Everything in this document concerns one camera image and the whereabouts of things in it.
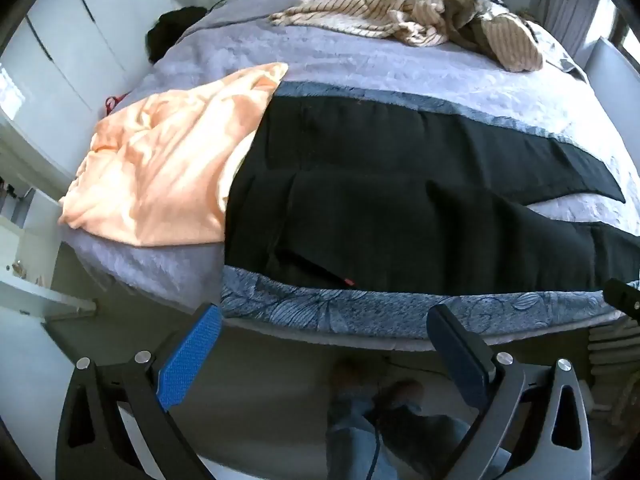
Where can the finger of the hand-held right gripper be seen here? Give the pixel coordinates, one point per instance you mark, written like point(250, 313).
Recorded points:
point(622, 295)

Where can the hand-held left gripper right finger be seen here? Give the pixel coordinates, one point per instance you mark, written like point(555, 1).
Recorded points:
point(450, 355)

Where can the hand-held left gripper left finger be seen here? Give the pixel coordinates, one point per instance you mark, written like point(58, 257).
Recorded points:
point(192, 355)

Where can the black pants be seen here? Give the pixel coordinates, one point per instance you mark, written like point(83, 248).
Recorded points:
point(380, 200)

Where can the white radiator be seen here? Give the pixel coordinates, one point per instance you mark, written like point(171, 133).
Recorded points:
point(612, 355)

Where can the person's legs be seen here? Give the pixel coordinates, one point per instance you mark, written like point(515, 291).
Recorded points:
point(415, 425)

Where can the blue floral blanket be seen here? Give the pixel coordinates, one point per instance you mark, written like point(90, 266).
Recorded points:
point(380, 310)

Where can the white desk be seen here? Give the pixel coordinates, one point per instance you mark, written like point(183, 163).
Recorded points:
point(30, 270)

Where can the orange garment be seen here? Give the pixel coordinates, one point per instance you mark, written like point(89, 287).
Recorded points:
point(165, 160)

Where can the purple embossed bed cover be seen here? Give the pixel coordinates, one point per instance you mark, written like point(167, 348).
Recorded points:
point(350, 62)

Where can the dark olive garment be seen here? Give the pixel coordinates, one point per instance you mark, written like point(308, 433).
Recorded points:
point(467, 15)

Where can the black bag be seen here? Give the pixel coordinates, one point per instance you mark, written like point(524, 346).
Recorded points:
point(172, 27)

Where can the white wardrobe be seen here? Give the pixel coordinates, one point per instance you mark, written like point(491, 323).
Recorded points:
point(75, 35)

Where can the cream striped garment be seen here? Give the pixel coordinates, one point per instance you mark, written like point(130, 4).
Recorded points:
point(360, 7)

